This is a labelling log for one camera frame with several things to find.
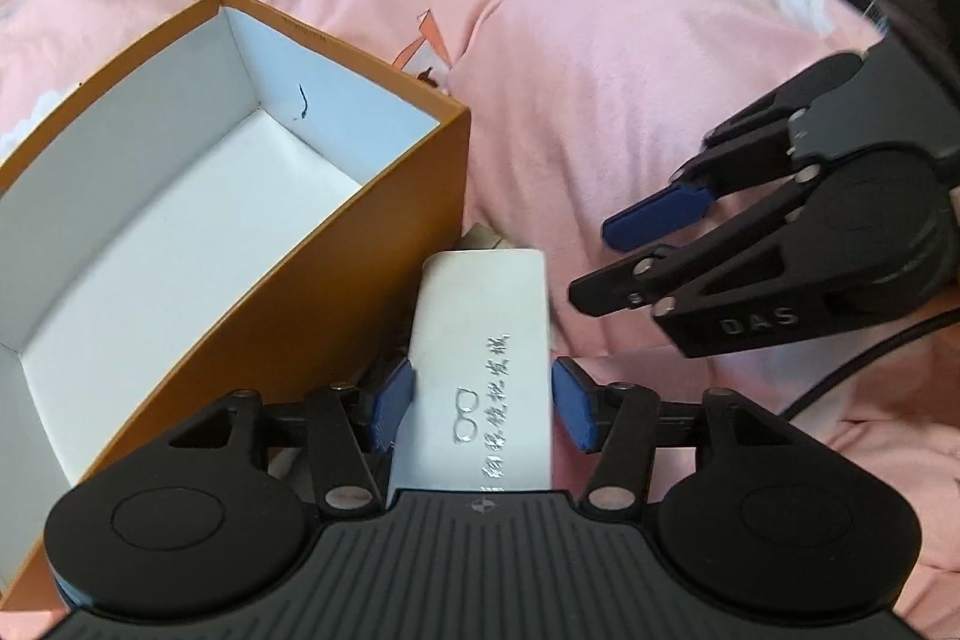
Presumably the white glasses case box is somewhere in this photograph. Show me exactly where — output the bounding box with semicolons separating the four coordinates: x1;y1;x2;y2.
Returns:
389;248;551;492

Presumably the pink cloud print duvet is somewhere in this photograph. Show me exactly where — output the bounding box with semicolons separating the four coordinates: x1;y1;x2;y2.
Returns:
0;0;960;640

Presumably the orange cardboard box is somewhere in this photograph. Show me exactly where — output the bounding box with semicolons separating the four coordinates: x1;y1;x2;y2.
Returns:
2;0;470;611

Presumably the black cable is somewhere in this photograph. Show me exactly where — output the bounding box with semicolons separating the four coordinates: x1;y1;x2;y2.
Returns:
779;311;960;421

